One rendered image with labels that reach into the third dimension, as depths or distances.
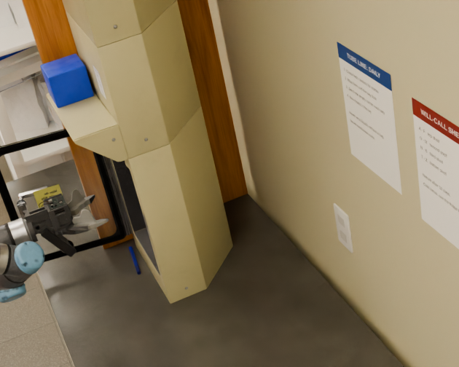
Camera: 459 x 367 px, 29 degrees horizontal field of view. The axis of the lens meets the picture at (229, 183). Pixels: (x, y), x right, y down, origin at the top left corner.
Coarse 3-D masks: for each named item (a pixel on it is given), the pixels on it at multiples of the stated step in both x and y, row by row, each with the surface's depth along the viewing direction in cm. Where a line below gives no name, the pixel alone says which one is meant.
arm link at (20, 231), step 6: (12, 222) 228; (18, 222) 227; (24, 222) 228; (12, 228) 226; (18, 228) 226; (24, 228) 226; (12, 234) 226; (18, 234) 226; (24, 234) 226; (30, 234) 227; (18, 240) 226; (24, 240) 227; (30, 240) 228
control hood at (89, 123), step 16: (48, 96) 232; (96, 96) 226; (64, 112) 222; (80, 112) 220; (96, 112) 218; (80, 128) 212; (96, 128) 211; (112, 128) 211; (80, 144) 209; (96, 144) 211; (112, 144) 212
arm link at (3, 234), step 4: (4, 224) 228; (0, 228) 226; (4, 228) 226; (8, 228) 226; (0, 232) 225; (4, 232) 226; (8, 232) 226; (0, 236) 225; (4, 236) 225; (8, 236) 225; (0, 240) 225; (4, 240) 225; (8, 240) 225; (12, 240) 226; (8, 244) 226; (12, 244) 226
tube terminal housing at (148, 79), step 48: (96, 48) 201; (144, 48) 205; (144, 96) 210; (192, 96) 228; (144, 144) 216; (192, 144) 230; (144, 192) 222; (192, 192) 232; (192, 240) 234; (192, 288) 241
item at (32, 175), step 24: (48, 144) 242; (72, 144) 244; (0, 168) 242; (24, 168) 244; (48, 168) 246; (72, 168) 247; (96, 168) 249; (24, 192) 247; (48, 192) 249; (96, 192) 253; (96, 216) 257; (72, 240) 259
